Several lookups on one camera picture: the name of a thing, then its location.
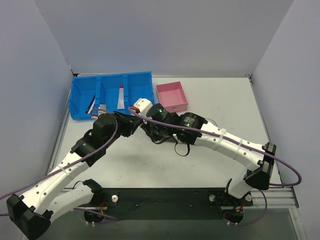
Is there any clear plastic cup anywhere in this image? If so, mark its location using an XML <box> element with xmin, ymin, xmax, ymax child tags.
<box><xmin>206</xmin><ymin>118</ymin><xmax>217</xmax><ymax>126</ymax></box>

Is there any brown wooden tray holder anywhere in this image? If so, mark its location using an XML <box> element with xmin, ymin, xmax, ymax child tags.
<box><xmin>165</xmin><ymin>134</ymin><xmax>183</xmax><ymax>144</ymax></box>

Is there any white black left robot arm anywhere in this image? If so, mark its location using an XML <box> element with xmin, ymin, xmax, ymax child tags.
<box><xmin>6</xmin><ymin>111</ymin><xmax>143</xmax><ymax>240</ymax></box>

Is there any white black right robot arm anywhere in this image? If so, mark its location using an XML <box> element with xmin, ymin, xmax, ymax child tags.
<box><xmin>135</xmin><ymin>99</ymin><xmax>276</xmax><ymax>199</ymax></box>

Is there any white toothpaste red cap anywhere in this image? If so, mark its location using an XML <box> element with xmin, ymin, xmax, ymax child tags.
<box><xmin>117</xmin><ymin>85</ymin><xmax>125</xmax><ymax>110</ymax></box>

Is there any pink wooden drawer box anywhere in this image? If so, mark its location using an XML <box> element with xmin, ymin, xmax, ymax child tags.
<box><xmin>156</xmin><ymin>81</ymin><xmax>188</xmax><ymax>113</ymax></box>

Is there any blue plastic bin right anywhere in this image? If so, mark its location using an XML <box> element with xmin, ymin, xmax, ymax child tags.
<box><xmin>124</xmin><ymin>71</ymin><xmax>155</xmax><ymax>112</ymax></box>

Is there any blue plastic bin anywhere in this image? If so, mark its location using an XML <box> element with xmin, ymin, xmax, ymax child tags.
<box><xmin>124</xmin><ymin>71</ymin><xmax>155</xmax><ymax>112</ymax></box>
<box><xmin>96</xmin><ymin>73</ymin><xmax>129</xmax><ymax>114</ymax></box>
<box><xmin>68</xmin><ymin>75</ymin><xmax>98</xmax><ymax>121</ymax></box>

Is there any blue plastic bin middle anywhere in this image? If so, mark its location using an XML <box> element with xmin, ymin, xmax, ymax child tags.
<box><xmin>96</xmin><ymin>73</ymin><xmax>129</xmax><ymax>114</ymax></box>

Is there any blue plastic bin left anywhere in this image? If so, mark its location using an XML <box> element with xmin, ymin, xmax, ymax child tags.
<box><xmin>68</xmin><ymin>75</ymin><xmax>98</xmax><ymax>121</ymax></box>

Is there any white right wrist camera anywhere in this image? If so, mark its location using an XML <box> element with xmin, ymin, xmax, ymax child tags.
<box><xmin>133</xmin><ymin>98</ymin><xmax>153</xmax><ymax>116</ymax></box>

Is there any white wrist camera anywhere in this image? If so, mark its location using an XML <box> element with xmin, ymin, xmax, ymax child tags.
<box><xmin>90</xmin><ymin>104</ymin><xmax>109</xmax><ymax>118</ymax></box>
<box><xmin>133</xmin><ymin>98</ymin><xmax>153</xmax><ymax>116</ymax></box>

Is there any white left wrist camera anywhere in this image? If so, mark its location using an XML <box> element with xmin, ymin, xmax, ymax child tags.
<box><xmin>90</xmin><ymin>104</ymin><xmax>109</xmax><ymax>118</ymax></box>

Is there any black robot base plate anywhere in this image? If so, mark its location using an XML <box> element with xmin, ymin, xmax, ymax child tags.
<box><xmin>82</xmin><ymin>187</ymin><xmax>253</xmax><ymax>220</ymax></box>

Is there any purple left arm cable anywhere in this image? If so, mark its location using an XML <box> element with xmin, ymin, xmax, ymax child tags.
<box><xmin>0</xmin><ymin>107</ymin><xmax>121</xmax><ymax>225</ymax></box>

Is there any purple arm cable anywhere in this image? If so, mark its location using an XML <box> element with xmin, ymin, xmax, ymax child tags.
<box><xmin>0</xmin><ymin>107</ymin><xmax>121</xmax><ymax>225</ymax></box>
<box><xmin>127</xmin><ymin>106</ymin><xmax>303</xmax><ymax>227</ymax></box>

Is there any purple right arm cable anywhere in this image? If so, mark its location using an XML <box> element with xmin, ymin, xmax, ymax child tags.
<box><xmin>127</xmin><ymin>106</ymin><xmax>303</xmax><ymax>227</ymax></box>

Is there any aluminium frame rail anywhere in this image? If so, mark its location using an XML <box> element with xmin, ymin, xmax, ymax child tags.
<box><xmin>29</xmin><ymin>188</ymin><xmax>300</xmax><ymax>211</ymax></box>

